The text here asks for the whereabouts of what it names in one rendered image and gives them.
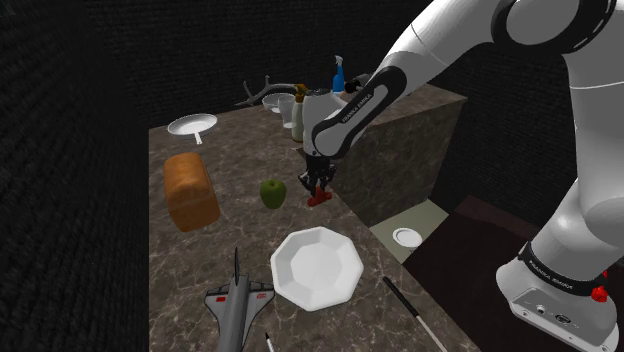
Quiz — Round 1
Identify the grey toy space shuttle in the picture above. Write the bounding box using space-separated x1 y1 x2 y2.
203 246 276 352

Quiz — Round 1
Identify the long black and white pen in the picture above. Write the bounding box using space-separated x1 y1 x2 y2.
381 275 449 352

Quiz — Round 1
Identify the grey antler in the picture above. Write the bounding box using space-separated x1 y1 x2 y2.
234 74 300 108

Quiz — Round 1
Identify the white bowl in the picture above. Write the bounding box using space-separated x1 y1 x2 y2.
261 92 295 114

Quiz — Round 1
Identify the white cup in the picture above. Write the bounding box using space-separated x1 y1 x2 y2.
277 94 297 129

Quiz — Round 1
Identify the white frying pan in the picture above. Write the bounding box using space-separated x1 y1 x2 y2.
167 112 219 146

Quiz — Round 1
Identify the green apple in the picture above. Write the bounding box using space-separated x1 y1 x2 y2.
259 178 288 210

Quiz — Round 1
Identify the small red object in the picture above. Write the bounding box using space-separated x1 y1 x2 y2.
306 186 334 208

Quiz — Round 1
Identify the dark robot stand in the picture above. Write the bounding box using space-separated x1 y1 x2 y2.
403 194 624 352

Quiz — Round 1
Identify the black rounded object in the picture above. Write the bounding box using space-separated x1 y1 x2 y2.
343 72 375 94

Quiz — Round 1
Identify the blue spray bottle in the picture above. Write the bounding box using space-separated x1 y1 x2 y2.
331 54 347 94

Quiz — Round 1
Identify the low pale green table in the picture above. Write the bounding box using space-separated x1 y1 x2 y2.
368 198 450 265

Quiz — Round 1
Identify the pale bottle with brown cap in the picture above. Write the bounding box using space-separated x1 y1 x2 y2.
290 83 309 144

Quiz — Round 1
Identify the brown bread loaf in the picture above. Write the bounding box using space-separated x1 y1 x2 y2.
162 151 222 234

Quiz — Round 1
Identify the white octagonal plate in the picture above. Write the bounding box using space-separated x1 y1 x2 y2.
269 225 365 313

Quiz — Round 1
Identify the small round white plate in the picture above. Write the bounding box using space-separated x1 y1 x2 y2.
392 226 424 250

